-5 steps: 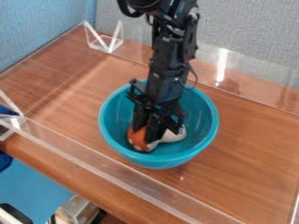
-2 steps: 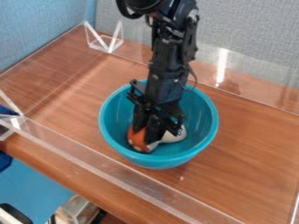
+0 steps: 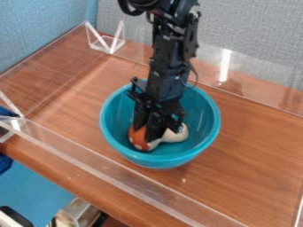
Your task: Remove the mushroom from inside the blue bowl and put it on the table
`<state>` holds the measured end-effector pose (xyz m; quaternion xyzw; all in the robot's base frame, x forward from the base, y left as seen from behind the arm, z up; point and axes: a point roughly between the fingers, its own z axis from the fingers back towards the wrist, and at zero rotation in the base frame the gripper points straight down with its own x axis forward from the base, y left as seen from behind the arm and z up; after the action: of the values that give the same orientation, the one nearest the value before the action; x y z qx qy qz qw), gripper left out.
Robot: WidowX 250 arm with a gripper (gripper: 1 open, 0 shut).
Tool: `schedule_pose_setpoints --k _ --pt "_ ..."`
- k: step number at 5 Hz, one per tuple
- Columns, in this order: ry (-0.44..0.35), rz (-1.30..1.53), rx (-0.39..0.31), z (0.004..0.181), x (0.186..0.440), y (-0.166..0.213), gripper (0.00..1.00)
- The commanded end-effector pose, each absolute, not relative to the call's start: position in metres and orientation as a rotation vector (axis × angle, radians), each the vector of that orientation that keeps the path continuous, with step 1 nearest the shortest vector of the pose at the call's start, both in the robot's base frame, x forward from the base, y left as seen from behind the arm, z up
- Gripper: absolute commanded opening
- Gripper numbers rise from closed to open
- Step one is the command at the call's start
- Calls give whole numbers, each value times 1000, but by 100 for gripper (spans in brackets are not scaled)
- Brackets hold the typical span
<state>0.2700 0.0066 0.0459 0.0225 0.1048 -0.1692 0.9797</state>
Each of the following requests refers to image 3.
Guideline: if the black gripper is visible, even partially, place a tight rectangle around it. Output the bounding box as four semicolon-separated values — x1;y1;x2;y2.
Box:
129;61;187;142

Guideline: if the brown and white toy mushroom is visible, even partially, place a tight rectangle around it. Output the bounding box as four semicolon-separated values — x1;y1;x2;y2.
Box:
129;124;190;152

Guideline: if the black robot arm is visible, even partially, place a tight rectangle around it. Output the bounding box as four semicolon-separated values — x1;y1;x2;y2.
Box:
118;0;202;143

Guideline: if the blue ceramic bowl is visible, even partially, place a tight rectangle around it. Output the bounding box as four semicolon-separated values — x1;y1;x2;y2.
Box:
99;84;222;169

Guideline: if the clear acrylic back barrier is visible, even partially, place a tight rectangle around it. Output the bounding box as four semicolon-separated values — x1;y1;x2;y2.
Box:
85;20;303;118

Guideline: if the clear acrylic barrier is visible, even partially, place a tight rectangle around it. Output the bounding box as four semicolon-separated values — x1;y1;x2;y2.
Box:
0;116;248;227
85;20;303;118

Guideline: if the clear acrylic front barrier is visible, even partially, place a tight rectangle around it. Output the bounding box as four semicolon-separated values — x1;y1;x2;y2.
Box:
0;116;248;227

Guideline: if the clear box under table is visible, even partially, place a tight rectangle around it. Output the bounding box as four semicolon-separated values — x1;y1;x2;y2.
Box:
47;198;101;227

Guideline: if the blue cloth object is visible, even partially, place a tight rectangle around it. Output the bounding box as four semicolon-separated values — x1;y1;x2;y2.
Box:
0;106;19;175

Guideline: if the black object bottom left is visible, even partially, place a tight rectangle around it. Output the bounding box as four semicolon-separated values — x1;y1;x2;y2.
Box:
0;206;34;227

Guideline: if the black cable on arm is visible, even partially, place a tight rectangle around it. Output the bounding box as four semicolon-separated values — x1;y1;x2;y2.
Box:
182;60;201;88

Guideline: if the clear acrylic corner bracket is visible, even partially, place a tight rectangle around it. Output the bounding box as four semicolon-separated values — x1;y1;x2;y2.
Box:
85;20;126;54

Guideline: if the clear acrylic left bracket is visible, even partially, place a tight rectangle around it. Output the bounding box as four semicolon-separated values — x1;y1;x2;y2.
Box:
0;91;26;144

